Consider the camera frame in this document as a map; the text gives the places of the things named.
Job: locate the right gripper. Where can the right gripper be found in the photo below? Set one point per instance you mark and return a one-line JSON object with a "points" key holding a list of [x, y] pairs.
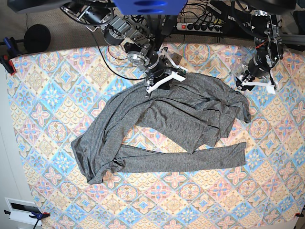
{"points": [[162, 73]]}

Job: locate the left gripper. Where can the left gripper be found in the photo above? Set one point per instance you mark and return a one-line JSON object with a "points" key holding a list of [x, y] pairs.
{"points": [[252, 75]]}

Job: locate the grey t-shirt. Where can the grey t-shirt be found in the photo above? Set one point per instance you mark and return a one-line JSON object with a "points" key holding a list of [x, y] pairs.
{"points": [[195, 113]]}

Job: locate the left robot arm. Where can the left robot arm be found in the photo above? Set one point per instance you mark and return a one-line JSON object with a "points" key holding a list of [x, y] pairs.
{"points": [[269, 50]]}

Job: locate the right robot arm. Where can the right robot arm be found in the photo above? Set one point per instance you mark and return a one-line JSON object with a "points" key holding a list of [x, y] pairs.
{"points": [[141, 36]]}

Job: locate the white power strip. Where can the white power strip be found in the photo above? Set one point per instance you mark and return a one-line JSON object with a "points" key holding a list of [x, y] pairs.
{"points": [[201, 27]]}

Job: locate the patterned tablecloth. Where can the patterned tablecloth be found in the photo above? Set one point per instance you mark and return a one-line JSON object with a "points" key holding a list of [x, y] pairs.
{"points": [[55, 96]]}

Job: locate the black round stool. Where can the black round stool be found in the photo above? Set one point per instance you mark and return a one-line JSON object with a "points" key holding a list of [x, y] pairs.
{"points": [[37, 38]]}

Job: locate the clamp bottom right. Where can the clamp bottom right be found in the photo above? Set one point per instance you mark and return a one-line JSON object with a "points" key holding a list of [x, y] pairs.
{"points": [[300, 215]]}

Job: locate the red black clamp left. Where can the red black clamp left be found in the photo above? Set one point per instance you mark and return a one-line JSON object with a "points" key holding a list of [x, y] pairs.
{"points": [[12, 52]]}

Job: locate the blue clamp bottom left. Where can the blue clamp bottom left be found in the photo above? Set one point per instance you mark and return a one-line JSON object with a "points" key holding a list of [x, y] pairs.
{"points": [[38, 215]]}

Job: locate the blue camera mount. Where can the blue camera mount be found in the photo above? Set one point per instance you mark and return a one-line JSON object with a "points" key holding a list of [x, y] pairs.
{"points": [[150, 7]]}

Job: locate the white wall outlet box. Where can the white wall outlet box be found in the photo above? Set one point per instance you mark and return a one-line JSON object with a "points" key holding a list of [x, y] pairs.
{"points": [[23, 206]]}

